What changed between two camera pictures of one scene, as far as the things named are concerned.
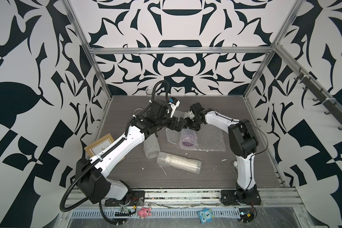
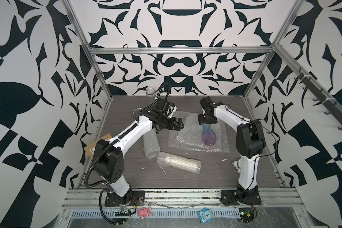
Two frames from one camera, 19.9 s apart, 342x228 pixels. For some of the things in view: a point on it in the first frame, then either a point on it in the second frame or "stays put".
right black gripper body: x=192 y=123 -> x=203 y=118
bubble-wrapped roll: x=151 y=147 stays put
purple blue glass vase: x=188 y=140 -> x=209 y=136
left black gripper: x=178 y=124 stays put
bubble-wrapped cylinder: x=179 y=162 stays put
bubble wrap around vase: x=209 y=137 stays put
